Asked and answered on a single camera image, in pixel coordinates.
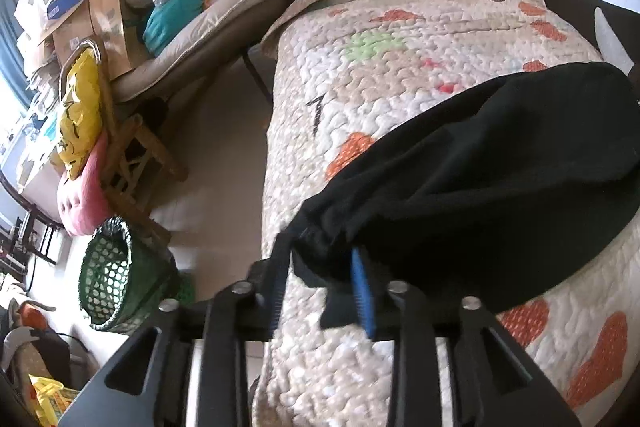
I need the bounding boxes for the patterned quilted bedspread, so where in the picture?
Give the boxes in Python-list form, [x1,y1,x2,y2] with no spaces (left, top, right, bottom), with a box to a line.
[250,0,639,426]

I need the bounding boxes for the black pants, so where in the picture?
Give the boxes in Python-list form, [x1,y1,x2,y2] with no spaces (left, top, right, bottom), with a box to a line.
[273,63,639,327]

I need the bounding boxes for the blue curtain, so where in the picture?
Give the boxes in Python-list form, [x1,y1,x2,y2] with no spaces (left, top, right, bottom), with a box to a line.
[0,0,34,110]

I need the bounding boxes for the yellow plush toy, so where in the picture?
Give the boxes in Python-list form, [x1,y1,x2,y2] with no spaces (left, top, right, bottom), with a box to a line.
[56,49,102,180]

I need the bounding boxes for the brown paper bag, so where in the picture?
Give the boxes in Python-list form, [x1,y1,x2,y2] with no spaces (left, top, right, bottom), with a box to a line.
[89,0,150,80]

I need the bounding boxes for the green mesh waste basket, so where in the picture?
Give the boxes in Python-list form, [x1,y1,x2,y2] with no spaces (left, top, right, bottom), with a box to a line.
[78,217,195,335]

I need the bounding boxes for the pink cushion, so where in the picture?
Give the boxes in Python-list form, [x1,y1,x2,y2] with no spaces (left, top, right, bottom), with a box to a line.
[56,131,114,236]

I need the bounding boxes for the wooden chair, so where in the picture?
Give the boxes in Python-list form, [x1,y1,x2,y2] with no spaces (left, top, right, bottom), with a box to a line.
[58,36,188,244]

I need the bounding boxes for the beige lounge cushion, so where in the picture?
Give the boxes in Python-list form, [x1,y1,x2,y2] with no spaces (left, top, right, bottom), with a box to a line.
[112,0,288,104]

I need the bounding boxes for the teal folded cloth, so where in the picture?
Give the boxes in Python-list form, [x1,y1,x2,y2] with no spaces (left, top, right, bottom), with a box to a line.
[142,0,205,57]

